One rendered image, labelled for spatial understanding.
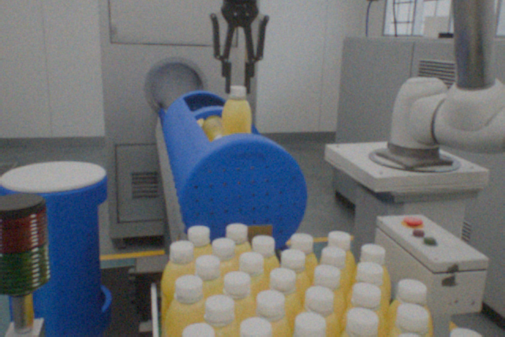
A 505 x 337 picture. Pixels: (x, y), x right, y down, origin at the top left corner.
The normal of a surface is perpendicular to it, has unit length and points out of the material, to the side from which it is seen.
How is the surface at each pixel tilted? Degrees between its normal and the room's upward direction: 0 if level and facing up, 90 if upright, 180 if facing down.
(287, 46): 90
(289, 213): 90
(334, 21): 90
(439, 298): 90
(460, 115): 106
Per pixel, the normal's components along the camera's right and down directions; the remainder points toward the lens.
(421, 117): -0.77, 0.06
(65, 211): 0.51, 0.22
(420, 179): 0.25, 0.24
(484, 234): -0.97, 0.03
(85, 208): 0.80, 0.17
